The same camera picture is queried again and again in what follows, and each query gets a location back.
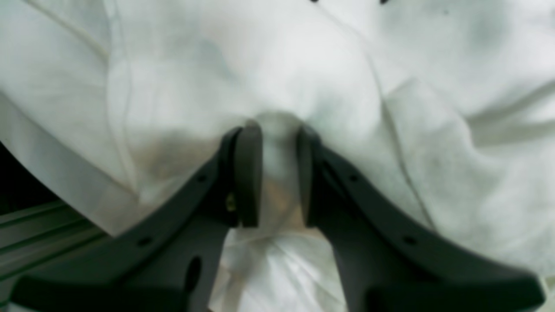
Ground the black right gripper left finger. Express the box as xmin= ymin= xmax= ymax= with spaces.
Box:
xmin=10 ymin=122 xmax=262 ymax=312

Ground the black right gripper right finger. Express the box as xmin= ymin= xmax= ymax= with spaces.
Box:
xmin=297 ymin=126 xmax=546 ymax=312

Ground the white printed t-shirt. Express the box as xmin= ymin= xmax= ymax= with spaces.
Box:
xmin=1 ymin=0 xmax=554 ymax=312

